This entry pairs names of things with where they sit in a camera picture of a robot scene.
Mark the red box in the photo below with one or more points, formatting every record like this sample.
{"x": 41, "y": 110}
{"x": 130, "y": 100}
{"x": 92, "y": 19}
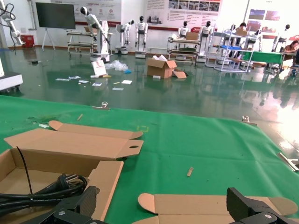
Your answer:
{"x": 28, "y": 40}

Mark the small closed cardboard box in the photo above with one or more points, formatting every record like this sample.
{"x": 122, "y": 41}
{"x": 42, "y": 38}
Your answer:
{"x": 241, "y": 32}
{"x": 192, "y": 36}

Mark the green table cloth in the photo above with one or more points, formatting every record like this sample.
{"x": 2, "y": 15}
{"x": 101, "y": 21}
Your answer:
{"x": 198, "y": 144}

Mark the white shelf cart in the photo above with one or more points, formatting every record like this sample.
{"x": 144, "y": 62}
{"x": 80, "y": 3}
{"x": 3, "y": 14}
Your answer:
{"x": 183, "y": 50}
{"x": 79, "y": 39}

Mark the brown cardboard mailer box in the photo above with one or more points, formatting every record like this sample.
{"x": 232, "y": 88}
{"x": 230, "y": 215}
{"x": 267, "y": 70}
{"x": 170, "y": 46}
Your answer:
{"x": 70, "y": 144}
{"x": 187, "y": 207}

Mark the open cardboard shipping box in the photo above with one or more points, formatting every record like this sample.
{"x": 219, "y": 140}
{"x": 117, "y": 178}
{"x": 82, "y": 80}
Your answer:
{"x": 161, "y": 68}

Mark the blue shoe cover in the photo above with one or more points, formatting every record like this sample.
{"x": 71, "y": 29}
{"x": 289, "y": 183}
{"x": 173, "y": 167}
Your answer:
{"x": 127, "y": 71}

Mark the white wall poster board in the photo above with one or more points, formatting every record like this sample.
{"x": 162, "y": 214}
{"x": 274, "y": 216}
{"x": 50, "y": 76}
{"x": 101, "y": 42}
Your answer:
{"x": 194, "y": 9}

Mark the green covered table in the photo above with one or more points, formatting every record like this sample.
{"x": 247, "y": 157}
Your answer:
{"x": 264, "y": 57}

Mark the clear plastic bag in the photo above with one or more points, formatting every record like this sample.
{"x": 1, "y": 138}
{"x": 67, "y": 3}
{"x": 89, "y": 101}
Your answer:
{"x": 116, "y": 65}

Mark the plain white paper sheet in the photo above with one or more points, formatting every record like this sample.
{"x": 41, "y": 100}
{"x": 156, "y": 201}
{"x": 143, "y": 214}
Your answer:
{"x": 126, "y": 81}

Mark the white tube frame rack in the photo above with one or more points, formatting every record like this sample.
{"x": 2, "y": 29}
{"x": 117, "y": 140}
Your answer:
{"x": 230, "y": 56}

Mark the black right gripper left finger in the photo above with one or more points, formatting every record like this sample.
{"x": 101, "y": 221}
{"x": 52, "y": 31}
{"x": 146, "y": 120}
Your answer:
{"x": 77, "y": 205}

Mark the black display on stand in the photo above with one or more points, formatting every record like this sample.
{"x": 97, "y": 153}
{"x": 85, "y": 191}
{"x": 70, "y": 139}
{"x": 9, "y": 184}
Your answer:
{"x": 56, "y": 15}

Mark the distant dark haired person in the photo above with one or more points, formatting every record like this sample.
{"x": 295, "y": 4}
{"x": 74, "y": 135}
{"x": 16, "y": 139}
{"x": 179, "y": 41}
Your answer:
{"x": 243, "y": 25}

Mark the white red booklet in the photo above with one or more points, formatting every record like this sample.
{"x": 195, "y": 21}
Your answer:
{"x": 99, "y": 67}

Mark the white banner red logos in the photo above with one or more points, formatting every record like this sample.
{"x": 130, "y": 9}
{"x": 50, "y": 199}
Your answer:
{"x": 100, "y": 10}

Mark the white machine base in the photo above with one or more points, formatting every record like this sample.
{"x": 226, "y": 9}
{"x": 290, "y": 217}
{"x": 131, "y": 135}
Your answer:
{"x": 9, "y": 81}

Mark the leaning white humanoid robot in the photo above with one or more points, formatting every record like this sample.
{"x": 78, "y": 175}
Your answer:
{"x": 98, "y": 30}

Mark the small wooden stick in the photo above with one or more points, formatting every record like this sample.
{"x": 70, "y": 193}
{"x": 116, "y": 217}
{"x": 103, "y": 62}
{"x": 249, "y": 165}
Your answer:
{"x": 190, "y": 171}
{"x": 80, "y": 117}

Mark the metal binder clip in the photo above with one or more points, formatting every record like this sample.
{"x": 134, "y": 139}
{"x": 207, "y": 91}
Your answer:
{"x": 247, "y": 121}
{"x": 102, "y": 107}
{"x": 288, "y": 161}

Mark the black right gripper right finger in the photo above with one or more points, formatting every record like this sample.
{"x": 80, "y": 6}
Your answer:
{"x": 243, "y": 205}

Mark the yellow flat object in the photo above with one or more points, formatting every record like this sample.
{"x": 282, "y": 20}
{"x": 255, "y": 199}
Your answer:
{"x": 107, "y": 76}

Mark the black flat floor object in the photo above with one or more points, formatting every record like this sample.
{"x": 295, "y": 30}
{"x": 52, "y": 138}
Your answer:
{"x": 35, "y": 62}

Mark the seated person brown top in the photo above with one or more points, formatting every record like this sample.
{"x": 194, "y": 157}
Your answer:
{"x": 293, "y": 47}

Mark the blue white paper sheet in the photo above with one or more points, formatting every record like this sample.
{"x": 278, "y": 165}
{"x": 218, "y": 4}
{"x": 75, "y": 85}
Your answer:
{"x": 74, "y": 77}

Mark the white industrial robot arm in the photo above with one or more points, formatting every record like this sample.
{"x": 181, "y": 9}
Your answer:
{"x": 12, "y": 28}

